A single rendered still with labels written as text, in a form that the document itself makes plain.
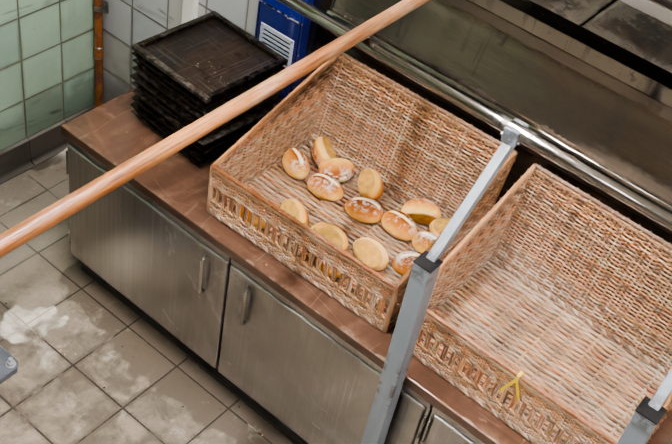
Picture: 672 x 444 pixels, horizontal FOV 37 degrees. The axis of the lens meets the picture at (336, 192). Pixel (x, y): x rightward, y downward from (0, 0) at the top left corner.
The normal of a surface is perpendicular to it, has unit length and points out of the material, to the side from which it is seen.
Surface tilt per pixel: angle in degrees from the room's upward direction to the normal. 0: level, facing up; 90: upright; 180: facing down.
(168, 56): 0
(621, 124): 70
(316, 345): 90
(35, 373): 0
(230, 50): 0
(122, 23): 90
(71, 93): 90
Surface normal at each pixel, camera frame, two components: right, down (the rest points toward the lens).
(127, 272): -0.62, 0.45
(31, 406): 0.15, -0.73
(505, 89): -0.54, 0.17
